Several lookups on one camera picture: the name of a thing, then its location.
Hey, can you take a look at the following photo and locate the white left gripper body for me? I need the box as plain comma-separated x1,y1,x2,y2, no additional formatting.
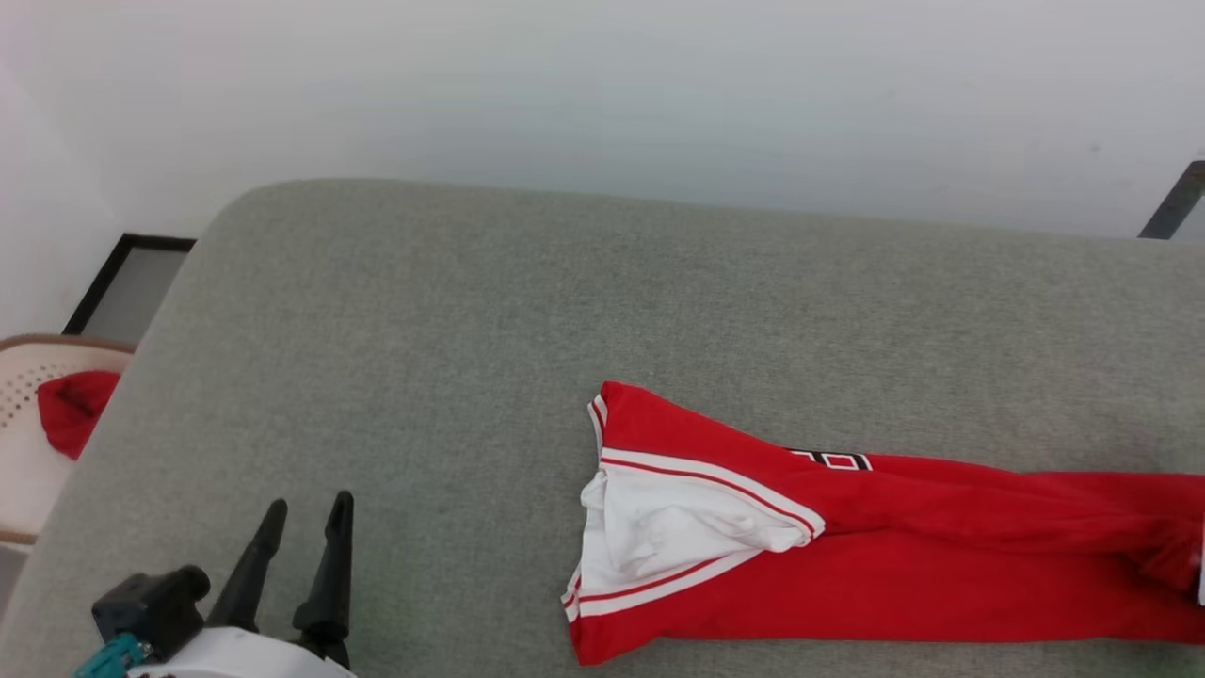
127,626,359,678

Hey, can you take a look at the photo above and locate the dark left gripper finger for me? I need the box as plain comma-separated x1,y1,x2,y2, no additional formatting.
208,499,289,633
292,491,356,666

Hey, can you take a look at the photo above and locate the red white basketball jersey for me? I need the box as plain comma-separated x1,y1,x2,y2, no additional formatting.
561,380,1205,667

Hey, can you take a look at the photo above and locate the red cloth in basket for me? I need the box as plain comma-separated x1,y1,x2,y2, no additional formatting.
36,370,121,460

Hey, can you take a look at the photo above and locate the beige perforated laundry basket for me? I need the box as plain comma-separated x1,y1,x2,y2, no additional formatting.
0,333,136,547

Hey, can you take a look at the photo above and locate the grey fabric sofa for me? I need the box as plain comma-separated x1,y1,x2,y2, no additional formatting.
0,179,1205,678

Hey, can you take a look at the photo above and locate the black framed grey panel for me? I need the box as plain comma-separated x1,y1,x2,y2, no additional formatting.
62,233,197,345

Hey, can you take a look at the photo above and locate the dark grey metal bar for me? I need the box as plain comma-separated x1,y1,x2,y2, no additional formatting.
1138,160,1205,240

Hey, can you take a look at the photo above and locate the teal cable connector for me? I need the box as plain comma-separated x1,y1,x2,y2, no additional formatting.
72,633,147,678

